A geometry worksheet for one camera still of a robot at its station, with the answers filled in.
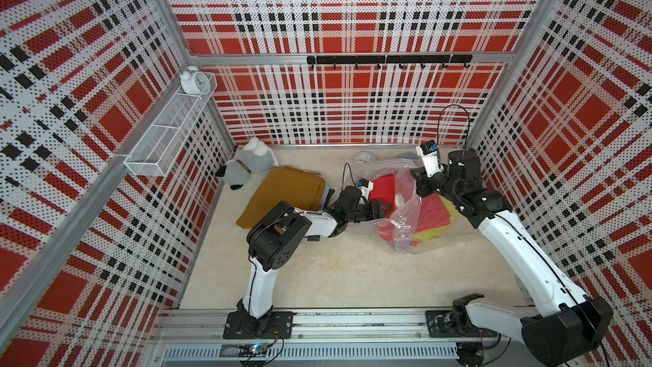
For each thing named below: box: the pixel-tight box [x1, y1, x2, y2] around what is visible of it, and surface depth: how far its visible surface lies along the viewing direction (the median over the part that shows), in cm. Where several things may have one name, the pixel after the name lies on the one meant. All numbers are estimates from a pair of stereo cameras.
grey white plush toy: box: [215, 136, 280, 191], surface depth 107 cm
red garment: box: [369, 173, 452, 247], surface depth 79 cm
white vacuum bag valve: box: [394, 191, 405, 209], surface depth 85 cm
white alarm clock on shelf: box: [179, 65, 211, 95], surface depth 82 cm
